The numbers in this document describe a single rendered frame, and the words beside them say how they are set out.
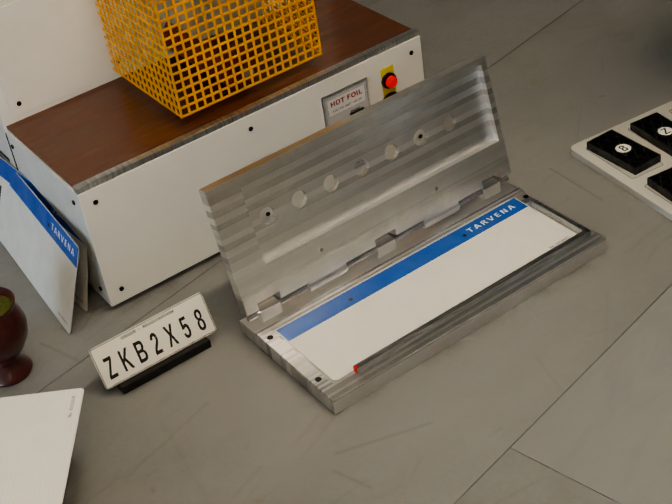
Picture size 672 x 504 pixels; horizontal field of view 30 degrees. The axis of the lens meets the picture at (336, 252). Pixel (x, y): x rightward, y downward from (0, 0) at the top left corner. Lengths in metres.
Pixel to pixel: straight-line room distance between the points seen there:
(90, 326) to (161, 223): 0.17
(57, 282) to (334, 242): 0.38
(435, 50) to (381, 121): 0.57
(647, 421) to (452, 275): 0.33
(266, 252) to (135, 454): 0.30
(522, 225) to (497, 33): 0.60
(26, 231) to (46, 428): 0.47
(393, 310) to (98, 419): 0.38
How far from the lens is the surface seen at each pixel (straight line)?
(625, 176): 1.80
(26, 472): 1.36
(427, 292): 1.59
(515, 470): 1.39
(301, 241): 1.59
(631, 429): 1.43
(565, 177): 1.82
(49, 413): 1.41
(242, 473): 1.43
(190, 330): 1.59
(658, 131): 1.88
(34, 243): 1.78
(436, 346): 1.53
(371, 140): 1.62
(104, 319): 1.70
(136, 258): 1.68
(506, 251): 1.65
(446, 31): 2.24
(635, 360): 1.51
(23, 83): 1.78
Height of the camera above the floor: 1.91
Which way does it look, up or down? 36 degrees down
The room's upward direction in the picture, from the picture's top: 9 degrees counter-clockwise
